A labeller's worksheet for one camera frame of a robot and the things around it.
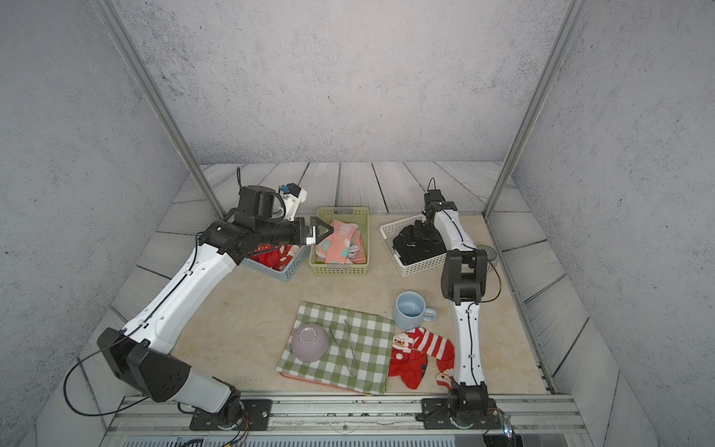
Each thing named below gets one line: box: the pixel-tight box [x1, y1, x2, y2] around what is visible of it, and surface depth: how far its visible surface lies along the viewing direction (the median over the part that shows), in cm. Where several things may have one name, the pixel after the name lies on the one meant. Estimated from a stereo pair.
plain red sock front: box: [388, 347, 429, 390], surface depth 82 cm
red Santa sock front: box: [435, 361, 456, 390], surface depth 80 cm
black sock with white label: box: [392, 219, 447, 266], surface depth 101 cm
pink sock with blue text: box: [315, 219, 366, 265], surface depth 103 cm
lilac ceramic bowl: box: [291, 323, 330, 364], surface depth 84 cm
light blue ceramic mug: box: [392, 290, 438, 331], surface depth 88 cm
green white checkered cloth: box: [275, 300, 396, 395], surface depth 84 cm
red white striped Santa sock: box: [391, 326, 456, 371], surface depth 86 cm
